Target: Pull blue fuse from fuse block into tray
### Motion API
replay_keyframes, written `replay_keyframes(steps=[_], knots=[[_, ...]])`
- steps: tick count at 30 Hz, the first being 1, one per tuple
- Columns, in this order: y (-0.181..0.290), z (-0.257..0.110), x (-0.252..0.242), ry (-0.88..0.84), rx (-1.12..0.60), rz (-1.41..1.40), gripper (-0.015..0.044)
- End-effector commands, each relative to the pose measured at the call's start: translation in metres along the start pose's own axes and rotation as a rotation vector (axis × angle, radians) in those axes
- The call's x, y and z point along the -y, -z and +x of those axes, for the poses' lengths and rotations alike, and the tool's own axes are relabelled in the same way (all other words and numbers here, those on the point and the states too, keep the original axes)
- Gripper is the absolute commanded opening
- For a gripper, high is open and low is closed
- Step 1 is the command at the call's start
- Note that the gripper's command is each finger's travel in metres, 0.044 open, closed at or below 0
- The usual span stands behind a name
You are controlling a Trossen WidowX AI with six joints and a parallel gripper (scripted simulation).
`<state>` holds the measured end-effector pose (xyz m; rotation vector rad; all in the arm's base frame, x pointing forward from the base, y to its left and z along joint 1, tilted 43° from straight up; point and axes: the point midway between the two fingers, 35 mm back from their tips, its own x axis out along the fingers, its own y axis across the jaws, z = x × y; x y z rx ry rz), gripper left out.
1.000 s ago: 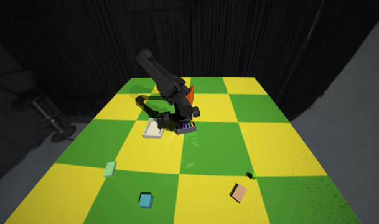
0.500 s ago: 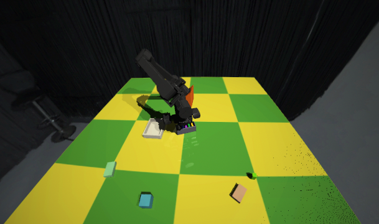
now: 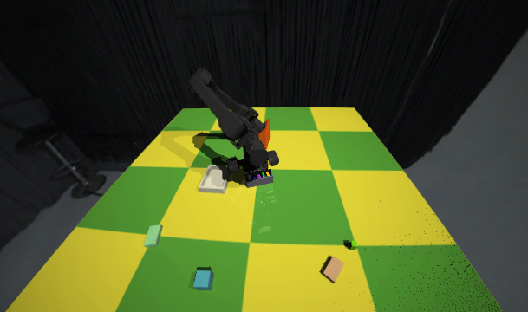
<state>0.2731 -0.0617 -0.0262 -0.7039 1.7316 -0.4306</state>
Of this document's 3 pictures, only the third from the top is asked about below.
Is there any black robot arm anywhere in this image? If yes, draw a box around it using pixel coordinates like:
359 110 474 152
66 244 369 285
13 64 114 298
189 68 269 175

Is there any white square tray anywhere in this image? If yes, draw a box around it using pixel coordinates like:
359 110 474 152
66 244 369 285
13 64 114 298
199 165 231 194

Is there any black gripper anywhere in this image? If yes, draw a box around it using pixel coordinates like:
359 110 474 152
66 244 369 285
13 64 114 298
226 148 279 174

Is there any small blue cube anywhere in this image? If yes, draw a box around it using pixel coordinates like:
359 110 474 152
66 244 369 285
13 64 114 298
193 270 214 290

